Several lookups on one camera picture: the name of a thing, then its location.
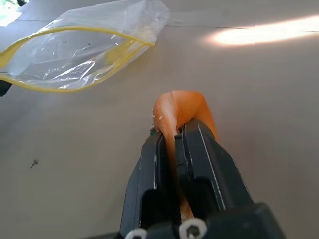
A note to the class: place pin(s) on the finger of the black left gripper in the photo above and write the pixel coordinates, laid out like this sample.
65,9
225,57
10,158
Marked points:
3,87

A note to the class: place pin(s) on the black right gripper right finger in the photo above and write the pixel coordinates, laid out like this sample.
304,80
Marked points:
211,164

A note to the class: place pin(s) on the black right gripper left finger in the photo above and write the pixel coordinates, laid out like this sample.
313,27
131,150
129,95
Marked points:
147,174

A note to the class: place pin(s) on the orange soft food piece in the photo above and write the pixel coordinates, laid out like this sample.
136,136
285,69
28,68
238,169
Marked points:
182,112

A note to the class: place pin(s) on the clear plastic zip bag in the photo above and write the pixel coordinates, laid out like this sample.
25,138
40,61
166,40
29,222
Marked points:
74,49

